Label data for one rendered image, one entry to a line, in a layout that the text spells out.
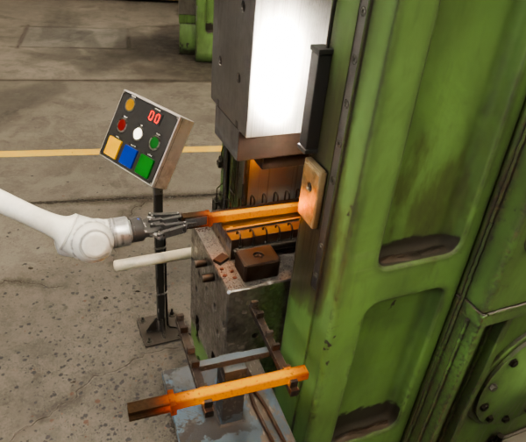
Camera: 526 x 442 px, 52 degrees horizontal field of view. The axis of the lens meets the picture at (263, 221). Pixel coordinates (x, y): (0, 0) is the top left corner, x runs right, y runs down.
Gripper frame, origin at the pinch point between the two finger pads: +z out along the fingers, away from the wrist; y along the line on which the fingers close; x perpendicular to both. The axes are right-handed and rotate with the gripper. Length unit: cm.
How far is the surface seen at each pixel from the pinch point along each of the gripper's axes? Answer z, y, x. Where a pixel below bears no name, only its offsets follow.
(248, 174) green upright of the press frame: 25.0, -18.5, 2.4
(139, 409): -30, 59, -6
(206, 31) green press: 154, -467, -70
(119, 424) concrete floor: -29, -11, -104
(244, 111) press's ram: 10.1, 10.3, 39.2
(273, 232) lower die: 24.0, 7.2, -5.0
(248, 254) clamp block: 12.7, 14.4, -6.0
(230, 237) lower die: 9.7, 5.7, -4.8
